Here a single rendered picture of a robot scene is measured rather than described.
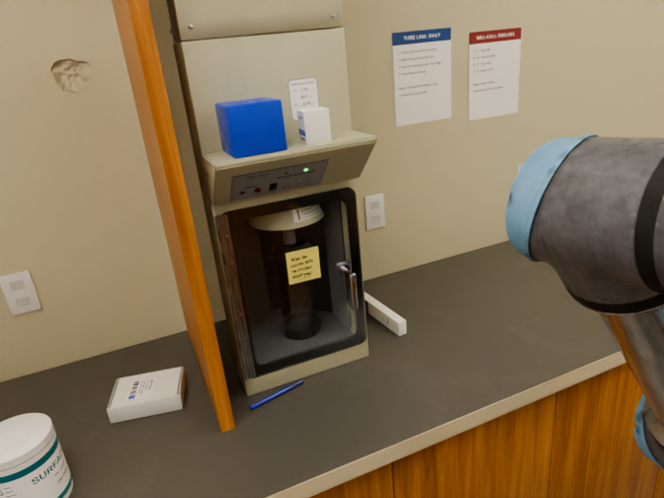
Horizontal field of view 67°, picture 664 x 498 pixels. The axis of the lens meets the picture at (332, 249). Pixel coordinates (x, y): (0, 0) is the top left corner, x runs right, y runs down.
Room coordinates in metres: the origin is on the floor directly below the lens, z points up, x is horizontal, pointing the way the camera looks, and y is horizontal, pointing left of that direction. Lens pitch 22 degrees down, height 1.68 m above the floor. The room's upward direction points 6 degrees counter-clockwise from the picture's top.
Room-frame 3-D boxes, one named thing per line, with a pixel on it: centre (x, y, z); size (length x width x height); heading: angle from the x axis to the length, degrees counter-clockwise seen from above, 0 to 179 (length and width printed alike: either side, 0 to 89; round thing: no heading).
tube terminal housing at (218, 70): (1.15, 0.13, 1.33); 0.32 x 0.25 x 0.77; 112
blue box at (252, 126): (0.95, 0.13, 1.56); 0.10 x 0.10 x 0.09; 22
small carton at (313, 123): (1.00, 0.01, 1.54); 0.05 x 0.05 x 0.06; 16
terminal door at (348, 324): (1.03, 0.08, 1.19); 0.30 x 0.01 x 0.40; 111
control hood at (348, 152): (0.98, 0.06, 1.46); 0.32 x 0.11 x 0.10; 112
